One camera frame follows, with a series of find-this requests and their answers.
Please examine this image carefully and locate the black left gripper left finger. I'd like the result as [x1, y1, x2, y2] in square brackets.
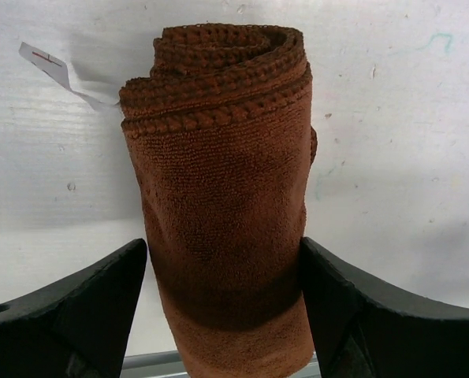
[0, 239, 147, 377]

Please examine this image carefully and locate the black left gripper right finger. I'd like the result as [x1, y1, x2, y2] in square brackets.
[299, 238, 469, 378]

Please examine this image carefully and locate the rust orange towel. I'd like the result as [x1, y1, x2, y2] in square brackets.
[119, 24, 317, 377]

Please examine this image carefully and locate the white orange towel care label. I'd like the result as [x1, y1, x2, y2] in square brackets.
[18, 42, 120, 111]

